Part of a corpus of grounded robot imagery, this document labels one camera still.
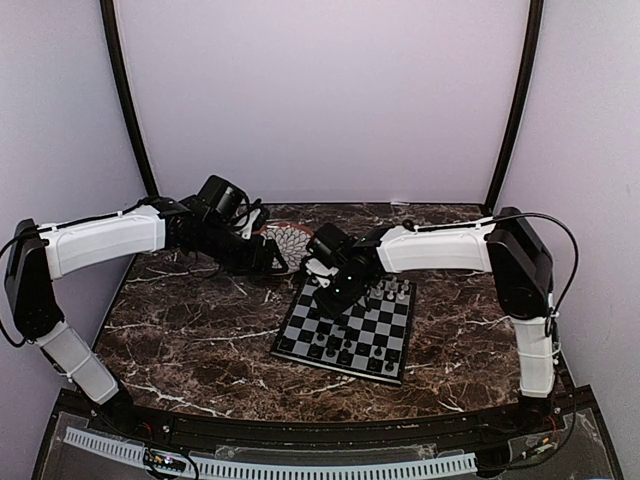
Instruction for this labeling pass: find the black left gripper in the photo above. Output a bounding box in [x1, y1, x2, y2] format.
[198, 219, 289, 276]

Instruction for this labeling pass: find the black white chess board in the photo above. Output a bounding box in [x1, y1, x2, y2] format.
[270, 277, 416, 386]

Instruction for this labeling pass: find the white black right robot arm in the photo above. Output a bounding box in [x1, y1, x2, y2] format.
[301, 207, 559, 434]

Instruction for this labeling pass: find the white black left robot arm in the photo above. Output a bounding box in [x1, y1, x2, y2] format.
[2, 197, 288, 436]

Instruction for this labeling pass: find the floral patterned ceramic plate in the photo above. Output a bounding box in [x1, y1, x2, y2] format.
[258, 222, 313, 274]

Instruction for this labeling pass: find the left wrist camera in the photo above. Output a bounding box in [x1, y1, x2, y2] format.
[197, 175, 246, 222]

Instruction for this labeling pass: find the black front frame rail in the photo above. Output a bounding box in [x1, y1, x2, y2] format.
[40, 386, 608, 453]

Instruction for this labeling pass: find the white slotted cable duct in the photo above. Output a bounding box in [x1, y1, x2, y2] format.
[63, 427, 478, 479]

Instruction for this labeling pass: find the black left corner frame post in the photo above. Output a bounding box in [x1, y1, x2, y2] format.
[99, 0, 159, 196]

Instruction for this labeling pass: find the black corner frame post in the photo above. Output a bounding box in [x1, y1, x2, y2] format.
[99, 0, 159, 196]
[482, 0, 544, 213]

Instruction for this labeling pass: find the black right corner frame post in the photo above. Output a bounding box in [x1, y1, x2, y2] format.
[482, 0, 544, 213]

